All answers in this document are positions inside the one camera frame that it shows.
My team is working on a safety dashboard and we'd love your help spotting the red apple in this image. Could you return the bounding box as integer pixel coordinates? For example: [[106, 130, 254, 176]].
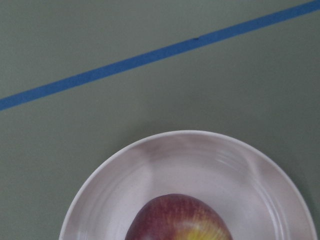
[[125, 194, 233, 240]]

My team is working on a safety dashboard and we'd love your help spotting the pink plate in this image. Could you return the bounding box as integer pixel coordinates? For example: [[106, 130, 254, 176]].
[[59, 130, 318, 240]]

